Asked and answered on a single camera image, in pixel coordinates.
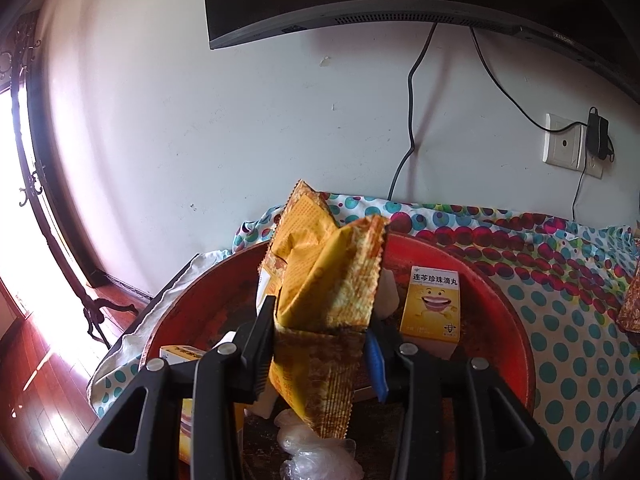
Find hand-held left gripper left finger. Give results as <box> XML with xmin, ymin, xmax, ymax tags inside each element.
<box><xmin>60</xmin><ymin>295</ymin><xmax>278</xmax><ymax>480</ymax></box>

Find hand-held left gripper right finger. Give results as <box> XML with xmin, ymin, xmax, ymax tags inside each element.
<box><xmin>362</xmin><ymin>320</ymin><xmax>573</xmax><ymax>480</ymax></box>

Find yellow smile print medicine box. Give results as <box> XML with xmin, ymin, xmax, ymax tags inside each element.
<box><xmin>399</xmin><ymin>265</ymin><xmax>461</xmax><ymax>346</ymax></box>

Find yellow snack packet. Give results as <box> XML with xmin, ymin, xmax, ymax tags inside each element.
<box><xmin>257</xmin><ymin>179</ymin><xmax>391</xmax><ymax>440</ymax></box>

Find tall yellow box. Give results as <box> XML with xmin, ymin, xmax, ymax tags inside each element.
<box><xmin>160</xmin><ymin>344</ymin><xmax>246</xmax><ymax>468</ymax></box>

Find clear plastic wrap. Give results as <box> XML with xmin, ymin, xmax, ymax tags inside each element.
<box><xmin>274</xmin><ymin>407</ymin><xmax>363</xmax><ymax>480</ymax></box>

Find red round metal tray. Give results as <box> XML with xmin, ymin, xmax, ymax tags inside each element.
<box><xmin>140</xmin><ymin>232</ymin><xmax>537</xmax><ymax>480</ymax></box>

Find white rolled sock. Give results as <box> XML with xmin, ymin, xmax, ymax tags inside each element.
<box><xmin>372</xmin><ymin>267</ymin><xmax>402</xmax><ymax>322</ymax></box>

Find dark wrought iron stand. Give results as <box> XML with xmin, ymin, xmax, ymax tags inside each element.
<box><xmin>0</xmin><ymin>10</ymin><xmax>151</xmax><ymax>351</ymax></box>

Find polka dot cloth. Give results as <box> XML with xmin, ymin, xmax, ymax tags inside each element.
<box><xmin>87</xmin><ymin>191</ymin><xmax>640</xmax><ymax>480</ymax></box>

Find orange snack packet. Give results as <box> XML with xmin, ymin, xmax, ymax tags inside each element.
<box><xmin>617</xmin><ymin>255</ymin><xmax>640</xmax><ymax>333</ymax></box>

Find black power adapter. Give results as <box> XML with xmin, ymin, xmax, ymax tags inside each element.
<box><xmin>586</xmin><ymin>106</ymin><xmax>615</xmax><ymax>161</ymax></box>

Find thick black cable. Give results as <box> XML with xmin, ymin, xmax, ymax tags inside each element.
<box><xmin>387</xmin><ymin>22</ymin><xmax>438</xmax><ymax>201</ymax></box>

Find thin adapter cable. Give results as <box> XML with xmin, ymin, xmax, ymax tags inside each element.
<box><xmin>571</xmin><ymin>157</ymin><xmax>588</xmax><ymax>221</ymax></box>

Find white wall socket plate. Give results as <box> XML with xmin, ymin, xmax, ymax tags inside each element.
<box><xmin>542</xmin><ymin>113</ymin><xmax>587</xmax><ymax>170</ymax></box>
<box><xmin>582</xmin><ymin>127</ymin><xmax>606</xmax><ymax>179</ymax></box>

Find thin black cable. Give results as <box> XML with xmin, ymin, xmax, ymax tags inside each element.
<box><xmin>470</xmin><ymin>26</ymin><xmax>593</xmax><ymax>133</ymax></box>

